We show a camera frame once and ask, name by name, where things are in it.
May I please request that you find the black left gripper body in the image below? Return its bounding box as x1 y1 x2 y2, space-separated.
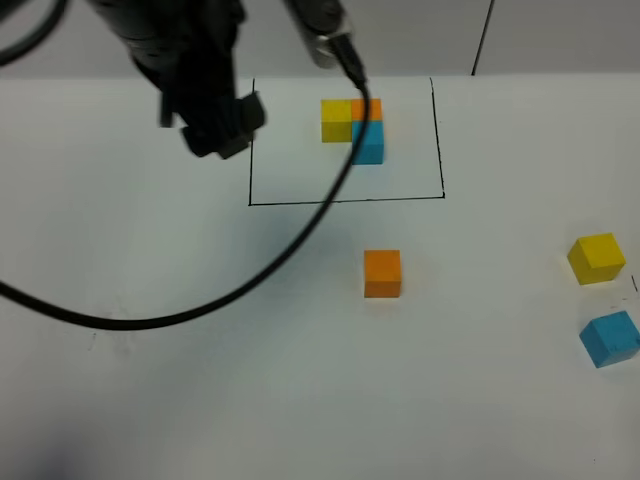
159 77 266 159

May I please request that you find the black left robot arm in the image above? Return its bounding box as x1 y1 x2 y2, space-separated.
90 0 266 159

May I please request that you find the yellow template block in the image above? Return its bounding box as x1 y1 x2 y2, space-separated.
321 99 352 143

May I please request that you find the blue template block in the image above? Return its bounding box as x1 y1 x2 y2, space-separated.
352 120 385 165

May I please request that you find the orange template block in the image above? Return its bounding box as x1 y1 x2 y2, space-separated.
351 98 383 122

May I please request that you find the silver cable connector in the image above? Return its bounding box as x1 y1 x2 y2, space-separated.
283 0 353 69

